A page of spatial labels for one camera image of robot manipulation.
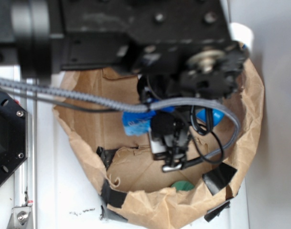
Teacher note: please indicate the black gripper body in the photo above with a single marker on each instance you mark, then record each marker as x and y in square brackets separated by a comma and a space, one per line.
[169, 139]

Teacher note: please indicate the aluminium extrusion rail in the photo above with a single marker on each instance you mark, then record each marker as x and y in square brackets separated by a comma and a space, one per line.
[25, 187]

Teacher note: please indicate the blue plastic bottle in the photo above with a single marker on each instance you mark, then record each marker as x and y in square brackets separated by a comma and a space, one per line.
[217, 116]

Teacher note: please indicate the brown paper bag bin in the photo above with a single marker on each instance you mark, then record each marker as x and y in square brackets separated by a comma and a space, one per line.
[134, 187]

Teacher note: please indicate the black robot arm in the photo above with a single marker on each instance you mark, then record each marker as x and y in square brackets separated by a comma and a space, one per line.
[183, 51]

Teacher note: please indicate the white tray lid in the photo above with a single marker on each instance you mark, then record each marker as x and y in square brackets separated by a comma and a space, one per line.
[65, 198]

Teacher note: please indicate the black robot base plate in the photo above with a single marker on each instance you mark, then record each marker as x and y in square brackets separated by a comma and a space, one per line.
[13, 128]

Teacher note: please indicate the green round object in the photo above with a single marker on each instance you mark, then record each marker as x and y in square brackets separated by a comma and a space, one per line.
[183, 185]

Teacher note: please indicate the metal corner bracket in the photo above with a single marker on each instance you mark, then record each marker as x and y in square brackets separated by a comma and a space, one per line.
[21, 218]

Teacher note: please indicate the blue sponge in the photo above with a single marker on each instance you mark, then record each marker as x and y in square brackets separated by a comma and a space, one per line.
[137, 124]

